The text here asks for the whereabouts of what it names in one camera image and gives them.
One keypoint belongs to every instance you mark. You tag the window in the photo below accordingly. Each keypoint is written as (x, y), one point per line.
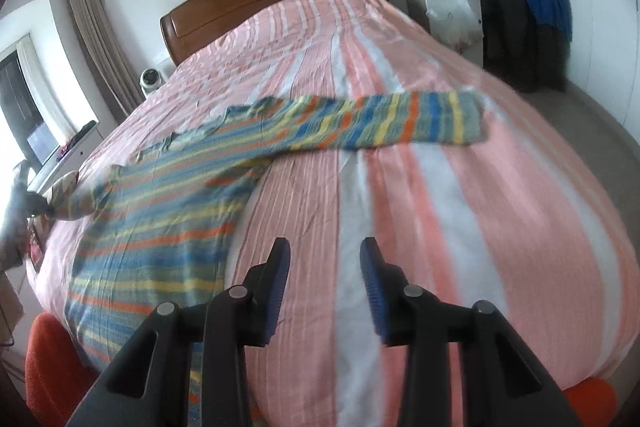
(12, 97)

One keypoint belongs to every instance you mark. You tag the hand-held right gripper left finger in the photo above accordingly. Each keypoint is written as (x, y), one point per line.
(277, 292)

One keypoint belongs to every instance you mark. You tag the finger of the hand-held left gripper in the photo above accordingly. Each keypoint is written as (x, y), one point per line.
(39, 205)

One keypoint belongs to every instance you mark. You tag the small white round fan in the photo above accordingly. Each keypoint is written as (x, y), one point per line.
(151, 79)

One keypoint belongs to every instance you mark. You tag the beige patterned pillow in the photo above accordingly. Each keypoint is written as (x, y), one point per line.
(65, 184)

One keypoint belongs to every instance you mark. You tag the beige curtain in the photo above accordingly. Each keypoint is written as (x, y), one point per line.
(95, 37)

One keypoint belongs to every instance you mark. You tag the black jacket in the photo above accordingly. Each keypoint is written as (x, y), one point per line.
(520, 37)

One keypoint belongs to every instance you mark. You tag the striped knit sweater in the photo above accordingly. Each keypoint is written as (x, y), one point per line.
(165, 217)

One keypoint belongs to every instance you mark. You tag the white wardrobe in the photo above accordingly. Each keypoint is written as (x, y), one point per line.
(610, 32)

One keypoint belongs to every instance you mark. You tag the pink striped bedspread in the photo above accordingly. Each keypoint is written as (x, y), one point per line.
(425, 207)

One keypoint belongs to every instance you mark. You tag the white low cabinet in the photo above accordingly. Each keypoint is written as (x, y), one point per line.
(75, 152)

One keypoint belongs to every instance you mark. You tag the orange chair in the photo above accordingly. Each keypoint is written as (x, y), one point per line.
(55, 372)
(592, 402)

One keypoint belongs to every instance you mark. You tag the white plastic bag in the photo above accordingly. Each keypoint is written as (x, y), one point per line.
(457, 22)

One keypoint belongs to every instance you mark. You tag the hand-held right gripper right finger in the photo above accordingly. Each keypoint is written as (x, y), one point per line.
(372, 292)

